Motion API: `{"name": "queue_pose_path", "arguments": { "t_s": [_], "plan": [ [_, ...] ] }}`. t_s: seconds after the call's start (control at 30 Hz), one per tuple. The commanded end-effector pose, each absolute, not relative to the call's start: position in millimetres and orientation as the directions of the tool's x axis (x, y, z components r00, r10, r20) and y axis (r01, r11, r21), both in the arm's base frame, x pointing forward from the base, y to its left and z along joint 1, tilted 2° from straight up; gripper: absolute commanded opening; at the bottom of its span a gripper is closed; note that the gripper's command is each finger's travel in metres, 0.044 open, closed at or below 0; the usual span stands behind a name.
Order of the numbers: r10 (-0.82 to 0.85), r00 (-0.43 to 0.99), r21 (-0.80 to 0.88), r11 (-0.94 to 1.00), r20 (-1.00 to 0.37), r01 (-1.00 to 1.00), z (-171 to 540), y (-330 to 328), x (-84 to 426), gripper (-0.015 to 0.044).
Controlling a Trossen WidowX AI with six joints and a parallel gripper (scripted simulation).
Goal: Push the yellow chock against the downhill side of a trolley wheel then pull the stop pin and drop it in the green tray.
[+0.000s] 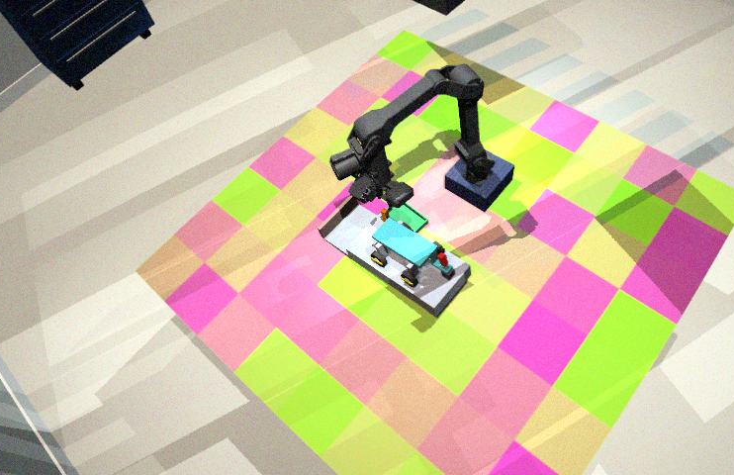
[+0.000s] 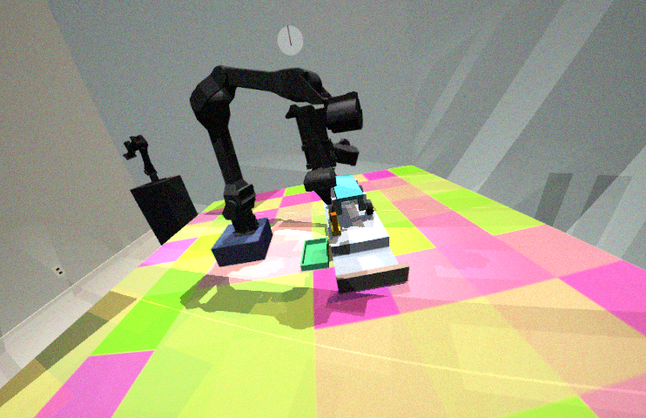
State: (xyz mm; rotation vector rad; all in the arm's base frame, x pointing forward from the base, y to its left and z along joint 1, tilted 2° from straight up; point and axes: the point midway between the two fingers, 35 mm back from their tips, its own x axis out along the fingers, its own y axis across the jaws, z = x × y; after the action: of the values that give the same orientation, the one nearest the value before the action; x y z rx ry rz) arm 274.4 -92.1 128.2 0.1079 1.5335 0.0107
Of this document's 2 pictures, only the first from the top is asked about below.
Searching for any green tray floor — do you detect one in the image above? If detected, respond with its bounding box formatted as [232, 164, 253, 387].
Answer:
[389, 205, 424, 231]

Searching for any red-headed pin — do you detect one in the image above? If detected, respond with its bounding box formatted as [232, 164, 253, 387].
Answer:
[438, 252, 449, 270]

